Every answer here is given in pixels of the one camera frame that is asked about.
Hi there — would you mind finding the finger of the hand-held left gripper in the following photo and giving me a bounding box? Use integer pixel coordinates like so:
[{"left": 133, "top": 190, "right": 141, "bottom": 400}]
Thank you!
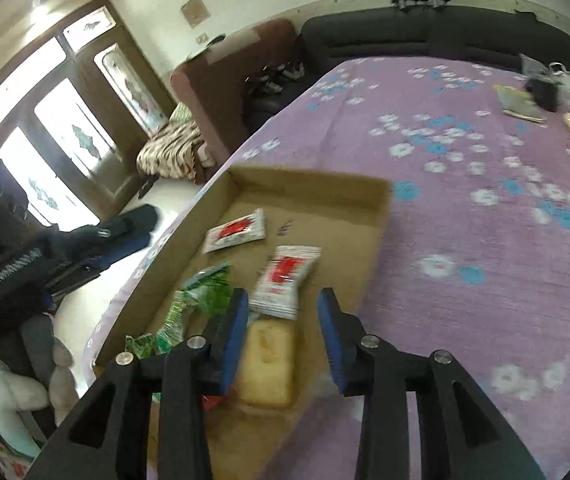
[{"left": 47, "top": 204, "right": 160, "bottom": 296}]

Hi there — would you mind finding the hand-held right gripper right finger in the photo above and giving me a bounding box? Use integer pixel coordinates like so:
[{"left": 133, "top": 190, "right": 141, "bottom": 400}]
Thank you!
[{"left": 316, "top": 287, "right": 548, "bottom": 480}]

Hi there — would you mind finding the black desk gadget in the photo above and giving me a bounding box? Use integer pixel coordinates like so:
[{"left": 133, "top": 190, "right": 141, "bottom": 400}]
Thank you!
[{"left": 525, "top": 62, "right": 568, "bottom": 112}]

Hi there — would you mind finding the shallow cardboard box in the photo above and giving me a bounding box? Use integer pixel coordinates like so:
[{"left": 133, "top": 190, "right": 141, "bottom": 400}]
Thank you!
[{"left": 92, "top": 165, "right": 393, "bottom": 480}]

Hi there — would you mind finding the purple floral tablecloth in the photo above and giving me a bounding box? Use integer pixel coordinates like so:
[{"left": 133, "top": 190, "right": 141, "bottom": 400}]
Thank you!
[{"left": 82, "top": 55, "right": 570, "bottom": 480}]

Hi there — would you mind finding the brown armchair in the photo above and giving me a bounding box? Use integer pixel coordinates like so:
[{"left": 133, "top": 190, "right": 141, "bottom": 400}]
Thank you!
[{"left": 170, "top": 17, "right": 300, "bottom": 183}]

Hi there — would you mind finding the green pea snack packet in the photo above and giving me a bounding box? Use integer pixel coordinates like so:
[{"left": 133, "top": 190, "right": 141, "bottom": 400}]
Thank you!
[{"left": 125, "top": 292, "right": 200, "bottom": 361}]

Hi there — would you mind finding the green gold booklet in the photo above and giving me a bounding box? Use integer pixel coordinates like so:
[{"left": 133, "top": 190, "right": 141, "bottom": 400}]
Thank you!
[{"left": 494, "top": 84, "right": 548, "bottom": 123}]

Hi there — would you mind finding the white red snack packet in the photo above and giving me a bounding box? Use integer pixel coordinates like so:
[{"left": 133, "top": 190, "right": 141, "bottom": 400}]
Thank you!
[
  {"left": 201, "top": 208, "right": 268, "bottom": 254},
  {"left": 248, "top": 245, "right": 323, "bottom": 321}
]

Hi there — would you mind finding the wooden glazed door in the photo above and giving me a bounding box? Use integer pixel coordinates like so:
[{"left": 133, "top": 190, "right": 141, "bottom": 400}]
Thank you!
[{"left": 0, "top": 0, "right": 176, "bottom": 241}]

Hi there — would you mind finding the wall plaque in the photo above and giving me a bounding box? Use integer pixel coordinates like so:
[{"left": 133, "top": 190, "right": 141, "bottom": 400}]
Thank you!
[{"left": 181, "top": 0, "right": 210, "bottom": 28}]

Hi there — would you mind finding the black leather sofa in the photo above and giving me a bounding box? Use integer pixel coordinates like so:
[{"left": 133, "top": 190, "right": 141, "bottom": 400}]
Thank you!
[{"left": 242, "top": 7, "right": 570, "bottom": 131}]

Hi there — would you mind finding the cream biscuit packet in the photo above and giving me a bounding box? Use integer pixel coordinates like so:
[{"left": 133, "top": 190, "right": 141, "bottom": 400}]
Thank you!
[{"left": 237, "top": 320, "right": 298, "bottom": 408}]

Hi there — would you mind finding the clear green-edged snack packet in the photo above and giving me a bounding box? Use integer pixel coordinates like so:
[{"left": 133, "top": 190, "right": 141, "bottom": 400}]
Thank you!
[{"left": 182, "top": 262, "right": 233, "bottom": 318}]

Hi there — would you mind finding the striped blanket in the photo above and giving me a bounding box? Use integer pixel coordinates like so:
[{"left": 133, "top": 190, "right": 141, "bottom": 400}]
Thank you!
[{"left": 136, "top": 102, "right": 206, "bottom": 183}]

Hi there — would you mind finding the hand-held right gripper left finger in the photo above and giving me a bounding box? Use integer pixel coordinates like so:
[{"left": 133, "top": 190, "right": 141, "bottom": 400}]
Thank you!
[{"left": 25, "top": 287, "right": 250, "bottom": 480}]

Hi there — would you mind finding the small black white device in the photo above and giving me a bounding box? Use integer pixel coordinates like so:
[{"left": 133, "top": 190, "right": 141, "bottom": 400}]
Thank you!
[
  {"left": 245, "top": 74, "right": 286, "bottom": 96},
  {"left": 277, "top": 61, "right": 306, "bottom": 81}
]

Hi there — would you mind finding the pale plush toy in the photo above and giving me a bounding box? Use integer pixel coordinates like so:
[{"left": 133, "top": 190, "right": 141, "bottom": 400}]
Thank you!
[{"left": 0, "top": 317, "right": 76, "bottom": 461}]

